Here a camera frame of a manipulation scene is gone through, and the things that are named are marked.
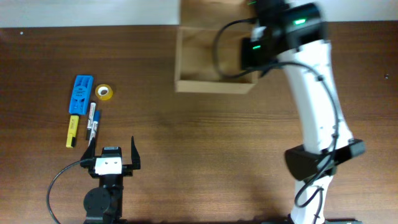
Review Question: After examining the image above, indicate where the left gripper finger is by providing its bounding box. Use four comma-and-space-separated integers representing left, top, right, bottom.
131, 136, 141, 166
81, 138, 96, 160

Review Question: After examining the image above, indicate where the blue whiteboard marker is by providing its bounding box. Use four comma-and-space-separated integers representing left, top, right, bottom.
88, 111, 101, 145

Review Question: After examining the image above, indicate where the cardboard box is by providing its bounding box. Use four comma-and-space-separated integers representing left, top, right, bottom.
174, 0, 258, 94

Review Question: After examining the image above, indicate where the black whiteboard marker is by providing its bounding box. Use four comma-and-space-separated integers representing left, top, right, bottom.
86, 102, 96, 141

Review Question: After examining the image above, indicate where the blue whiteboard duster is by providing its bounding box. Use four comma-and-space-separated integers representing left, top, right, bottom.
68, 75, 94, 115

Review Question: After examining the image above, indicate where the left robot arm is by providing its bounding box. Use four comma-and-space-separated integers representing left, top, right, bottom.
80, 138, 141, 224

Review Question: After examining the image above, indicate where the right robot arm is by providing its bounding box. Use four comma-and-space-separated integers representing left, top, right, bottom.
243, 1, 365, 223

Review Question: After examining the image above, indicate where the yellow highlighter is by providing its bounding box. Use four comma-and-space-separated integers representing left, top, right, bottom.
66, 115, 79, 148

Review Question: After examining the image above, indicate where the yellow tape roll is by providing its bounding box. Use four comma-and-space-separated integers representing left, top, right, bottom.
95, 84, 114, 101

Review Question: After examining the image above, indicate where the left black cable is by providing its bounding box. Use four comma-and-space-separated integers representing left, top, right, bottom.
46, 157, 95, 224

